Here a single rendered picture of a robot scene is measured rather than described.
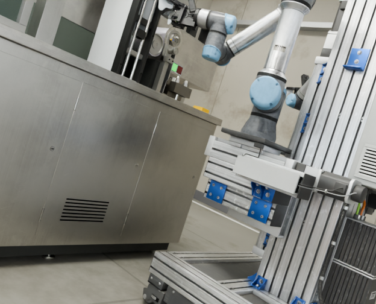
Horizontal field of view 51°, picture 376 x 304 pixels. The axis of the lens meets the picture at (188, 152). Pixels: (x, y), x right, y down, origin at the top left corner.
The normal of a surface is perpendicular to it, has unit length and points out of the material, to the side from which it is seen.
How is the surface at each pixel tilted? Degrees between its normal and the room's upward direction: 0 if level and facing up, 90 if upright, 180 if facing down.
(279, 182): 90
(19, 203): 90
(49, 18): 90
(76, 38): 90
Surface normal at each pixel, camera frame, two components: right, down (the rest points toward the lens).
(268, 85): -0.32, 0.07
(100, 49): -0.59, -0.17
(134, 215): 0.74, 0.26
